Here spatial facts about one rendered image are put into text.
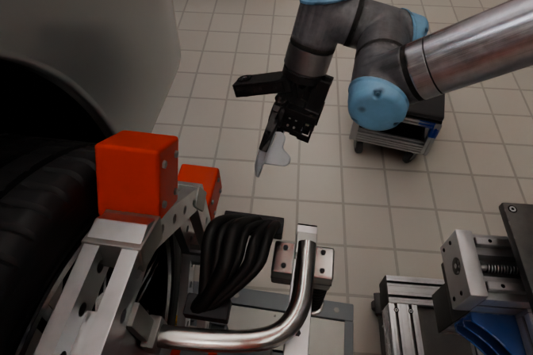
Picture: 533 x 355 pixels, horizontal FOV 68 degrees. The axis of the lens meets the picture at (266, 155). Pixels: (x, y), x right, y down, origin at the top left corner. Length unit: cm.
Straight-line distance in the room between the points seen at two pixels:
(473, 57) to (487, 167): 164
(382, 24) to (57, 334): 53
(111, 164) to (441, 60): 39
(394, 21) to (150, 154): 38
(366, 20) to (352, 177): 130
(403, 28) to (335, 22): 10
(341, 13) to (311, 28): 5
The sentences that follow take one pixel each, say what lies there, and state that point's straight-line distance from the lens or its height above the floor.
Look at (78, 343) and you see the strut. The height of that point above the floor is 109.
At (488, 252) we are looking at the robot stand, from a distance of 93.
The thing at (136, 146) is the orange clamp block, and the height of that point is 116.
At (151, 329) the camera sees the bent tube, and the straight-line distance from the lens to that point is 51.
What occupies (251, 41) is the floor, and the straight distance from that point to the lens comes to 253.
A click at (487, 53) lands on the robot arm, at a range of 49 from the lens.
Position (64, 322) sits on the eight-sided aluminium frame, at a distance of 44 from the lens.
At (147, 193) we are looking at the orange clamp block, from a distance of 47.
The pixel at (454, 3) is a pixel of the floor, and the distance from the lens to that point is 315.
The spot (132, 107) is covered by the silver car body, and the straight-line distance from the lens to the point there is 92.
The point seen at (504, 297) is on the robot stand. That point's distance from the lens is 90.
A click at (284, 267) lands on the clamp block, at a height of 95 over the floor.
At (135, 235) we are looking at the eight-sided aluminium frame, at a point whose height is 112.
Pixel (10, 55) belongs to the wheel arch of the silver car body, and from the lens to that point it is 61.
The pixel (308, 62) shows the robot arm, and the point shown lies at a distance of 64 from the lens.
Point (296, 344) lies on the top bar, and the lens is 53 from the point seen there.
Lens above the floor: 150
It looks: 53 degrees down
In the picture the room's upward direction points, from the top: straight up
